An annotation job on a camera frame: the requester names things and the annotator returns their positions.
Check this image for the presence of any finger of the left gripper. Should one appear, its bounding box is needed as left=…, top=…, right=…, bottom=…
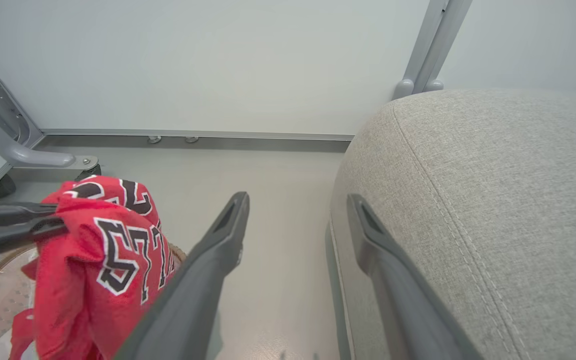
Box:
left=0, top=218, right=69, bottom=265
left=0, top=200, right=60, bottom=232

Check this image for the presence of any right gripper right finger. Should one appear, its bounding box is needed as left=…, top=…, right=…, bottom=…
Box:
left=347, top=193, right=484, bottom=360

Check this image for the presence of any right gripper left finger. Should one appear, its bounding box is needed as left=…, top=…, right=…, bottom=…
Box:
left=115, top=191, right=250, bottom=360

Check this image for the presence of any red basketball jersey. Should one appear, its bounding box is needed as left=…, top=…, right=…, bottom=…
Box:
left=9, top=175, right=176, bottom=360

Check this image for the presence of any grey fabric sofa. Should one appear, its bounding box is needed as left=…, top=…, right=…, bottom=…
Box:
left=325, top=88, right=576, bottom=360

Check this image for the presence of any grey frame post with foot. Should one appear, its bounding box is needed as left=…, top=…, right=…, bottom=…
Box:
left=0, top=42, right=100, bottom=171

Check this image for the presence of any frame caster wheel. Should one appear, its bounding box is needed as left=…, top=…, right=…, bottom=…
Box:
left=74, top=164, right=102, bottom=182

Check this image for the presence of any grey metal floor rail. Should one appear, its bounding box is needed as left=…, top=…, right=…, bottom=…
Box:
left=33, top=128, right=357, bottom=154

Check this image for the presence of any grey corner frame post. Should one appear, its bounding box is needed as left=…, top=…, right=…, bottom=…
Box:
left=393, top=0, right=474, bottom=101

